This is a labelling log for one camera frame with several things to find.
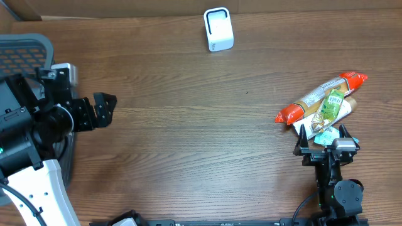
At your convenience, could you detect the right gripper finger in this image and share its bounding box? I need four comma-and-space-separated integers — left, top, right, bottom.
293, 125, 309, 156
339, 124, 361, 150

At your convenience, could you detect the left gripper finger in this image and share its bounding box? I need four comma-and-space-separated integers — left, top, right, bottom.
94, 92, 117, 127
51, 63, 78, 88

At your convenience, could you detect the teal wipes packet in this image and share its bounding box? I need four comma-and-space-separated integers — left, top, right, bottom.
313, 126, 340, 146

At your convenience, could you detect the green snack pouch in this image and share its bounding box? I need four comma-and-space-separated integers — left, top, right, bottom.
311, 89, 344, 132

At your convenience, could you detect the white tube gold cap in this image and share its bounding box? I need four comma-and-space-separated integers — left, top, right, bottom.
293, 97, 357, 139

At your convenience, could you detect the orange spaghetti packet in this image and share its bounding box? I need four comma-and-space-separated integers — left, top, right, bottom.
275, 72, 368, 125

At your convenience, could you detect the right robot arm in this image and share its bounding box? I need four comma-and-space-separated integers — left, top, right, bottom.
290, 124, 369, 226

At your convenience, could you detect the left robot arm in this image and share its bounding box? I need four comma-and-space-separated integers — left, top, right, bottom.
1, 68, 117, 225

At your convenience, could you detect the white barcode scanner stand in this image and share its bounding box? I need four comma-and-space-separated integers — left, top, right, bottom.
204, 7, 234, 52

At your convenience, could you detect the grey plastic mesh basket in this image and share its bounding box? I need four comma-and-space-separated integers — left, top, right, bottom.
1, 33, 77, 188

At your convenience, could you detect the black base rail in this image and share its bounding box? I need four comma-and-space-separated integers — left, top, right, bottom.
89, 209, 370, 226

